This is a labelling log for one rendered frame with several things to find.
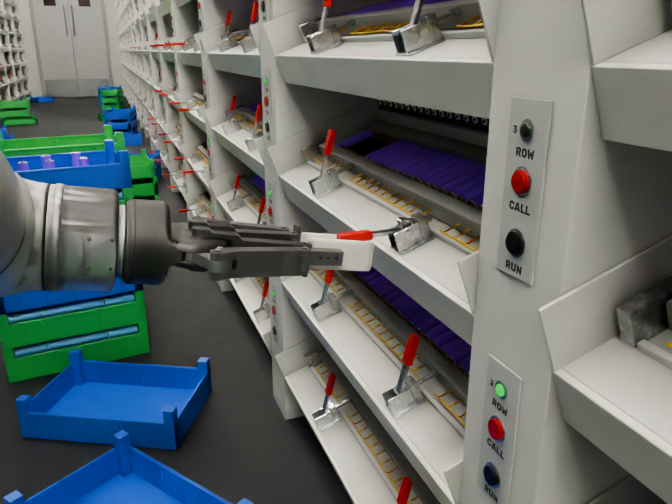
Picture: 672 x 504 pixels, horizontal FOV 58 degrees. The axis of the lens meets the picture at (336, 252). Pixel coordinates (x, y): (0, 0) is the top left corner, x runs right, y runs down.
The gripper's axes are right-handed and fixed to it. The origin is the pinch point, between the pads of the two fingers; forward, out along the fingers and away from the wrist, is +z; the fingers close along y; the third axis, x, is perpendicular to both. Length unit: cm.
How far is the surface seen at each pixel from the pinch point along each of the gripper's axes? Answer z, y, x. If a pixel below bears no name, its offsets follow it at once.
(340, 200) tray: 8.1, -20.6, 1.2
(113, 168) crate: -19, -82, -8
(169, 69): 7, -255, 11
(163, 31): 3, -255, 28
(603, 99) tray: 3.8, 26.0, 17.4
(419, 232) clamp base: 8.4, 1.0, 2.8
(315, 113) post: 11.1, -44.6, 11.0
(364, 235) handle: 2.5, 0.6, 2.0
